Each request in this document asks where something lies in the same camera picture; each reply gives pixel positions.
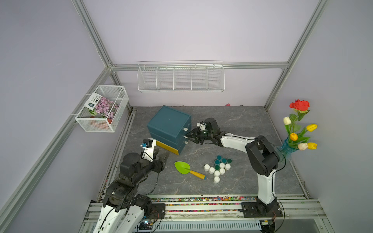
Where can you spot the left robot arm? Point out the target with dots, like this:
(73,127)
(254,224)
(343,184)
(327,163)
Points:
(123,208)

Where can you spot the teal top drawer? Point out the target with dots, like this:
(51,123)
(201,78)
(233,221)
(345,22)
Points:
(182,127)

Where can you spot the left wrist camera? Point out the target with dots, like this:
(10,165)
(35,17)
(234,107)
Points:
(147,149)

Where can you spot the purple flower seed packet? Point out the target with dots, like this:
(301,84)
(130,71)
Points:
(100,106)

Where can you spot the long white wire basket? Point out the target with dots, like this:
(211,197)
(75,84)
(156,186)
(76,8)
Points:
(181,76)

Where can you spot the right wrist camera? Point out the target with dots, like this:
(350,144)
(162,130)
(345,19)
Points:
(202,126)

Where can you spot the colourful pebble tray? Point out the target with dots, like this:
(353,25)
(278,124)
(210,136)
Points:
(204,203)

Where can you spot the glass vase with flowers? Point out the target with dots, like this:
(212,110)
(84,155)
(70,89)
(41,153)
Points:
(296,134)

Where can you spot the teal drawer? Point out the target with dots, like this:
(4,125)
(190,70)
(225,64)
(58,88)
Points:
(174,140)
(182,127)

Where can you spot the small white wire basket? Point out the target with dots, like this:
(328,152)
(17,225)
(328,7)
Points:
(91,124)

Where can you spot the teal drawer cabinet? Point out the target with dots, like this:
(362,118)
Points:
(166,119)

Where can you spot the green toy shovel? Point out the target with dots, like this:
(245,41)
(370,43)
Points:
(184,168)

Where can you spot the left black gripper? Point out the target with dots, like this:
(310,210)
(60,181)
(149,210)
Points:
(160,163)

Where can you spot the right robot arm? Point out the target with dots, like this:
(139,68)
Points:
(263,159)

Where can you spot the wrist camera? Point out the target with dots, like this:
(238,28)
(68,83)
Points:
(147,149)
(202,126)

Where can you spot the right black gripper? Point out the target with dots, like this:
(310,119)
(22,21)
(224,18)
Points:
(195,133)

